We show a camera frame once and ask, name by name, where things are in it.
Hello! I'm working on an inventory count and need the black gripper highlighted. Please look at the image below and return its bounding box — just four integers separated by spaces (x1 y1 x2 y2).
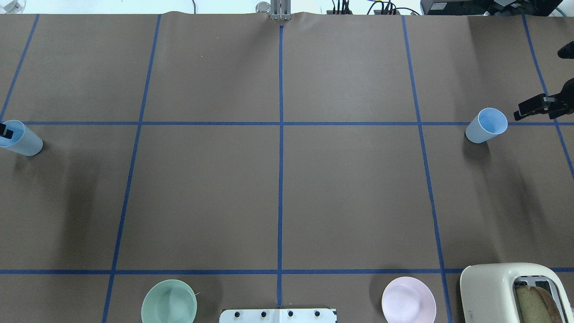
514 78 574 121

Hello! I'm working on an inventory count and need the light blue cup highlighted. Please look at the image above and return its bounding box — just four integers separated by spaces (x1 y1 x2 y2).
0 119 43 156
465 108 508 144

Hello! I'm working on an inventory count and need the cream toaster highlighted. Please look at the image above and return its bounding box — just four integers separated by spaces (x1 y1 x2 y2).
460 262 573 323

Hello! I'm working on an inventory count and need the bread slice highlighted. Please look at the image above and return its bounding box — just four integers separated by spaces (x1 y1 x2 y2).
515 285 562 323

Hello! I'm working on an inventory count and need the green bowl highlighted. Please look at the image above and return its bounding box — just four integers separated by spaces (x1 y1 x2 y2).
141 279 198 323

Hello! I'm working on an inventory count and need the pink bowl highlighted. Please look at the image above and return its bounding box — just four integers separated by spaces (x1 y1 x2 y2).
381 276 437 323

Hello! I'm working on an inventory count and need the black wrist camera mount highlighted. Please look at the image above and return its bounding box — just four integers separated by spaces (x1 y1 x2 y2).
557 41 574 59

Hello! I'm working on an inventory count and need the aluminium frame post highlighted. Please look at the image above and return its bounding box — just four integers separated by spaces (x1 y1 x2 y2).
256 0 292 21

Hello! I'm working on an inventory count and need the white camera stand base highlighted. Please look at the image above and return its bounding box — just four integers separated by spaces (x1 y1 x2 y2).
219 308 338 323

